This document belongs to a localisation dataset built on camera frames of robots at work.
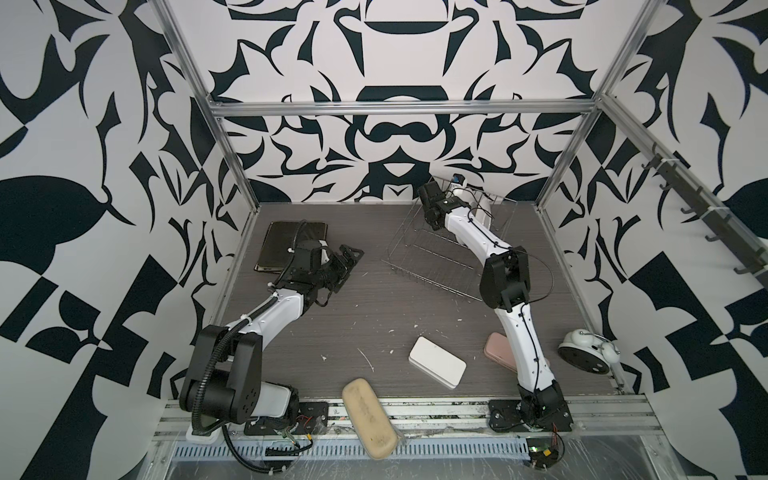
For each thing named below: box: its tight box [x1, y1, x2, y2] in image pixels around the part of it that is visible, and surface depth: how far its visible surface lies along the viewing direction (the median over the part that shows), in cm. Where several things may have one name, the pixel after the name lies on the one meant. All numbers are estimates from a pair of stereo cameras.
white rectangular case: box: [408, 336, 467, 390], surface depth 81 cm
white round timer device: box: [558, 328, 621, 375], surface depth 77 cm
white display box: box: [186, 424, 225, 445], surface depth 70 cm
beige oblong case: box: [342, 377, 398, 460], surface depth 73 cm
